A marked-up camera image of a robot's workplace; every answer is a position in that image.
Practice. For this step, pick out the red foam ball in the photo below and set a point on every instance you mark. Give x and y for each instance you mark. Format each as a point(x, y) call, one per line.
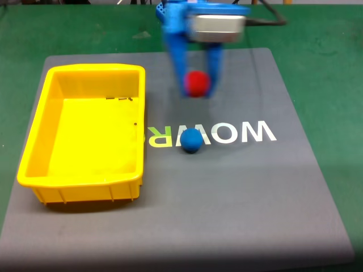
point(197, 84)

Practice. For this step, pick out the blue foam ball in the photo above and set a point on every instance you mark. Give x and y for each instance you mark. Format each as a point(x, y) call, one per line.
point(191, 140)

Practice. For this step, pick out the yellow plastic bin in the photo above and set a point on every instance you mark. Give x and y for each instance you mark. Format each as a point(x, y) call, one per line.
point(85, 136)

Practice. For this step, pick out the green table cover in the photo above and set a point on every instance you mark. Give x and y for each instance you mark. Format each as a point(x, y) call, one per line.
point(317, 39)

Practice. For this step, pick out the grey mat with white lettering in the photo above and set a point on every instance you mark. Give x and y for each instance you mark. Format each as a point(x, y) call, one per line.
point(227, 198)

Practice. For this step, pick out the tan wooden post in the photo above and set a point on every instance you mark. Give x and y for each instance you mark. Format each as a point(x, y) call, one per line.
point(287, 2)

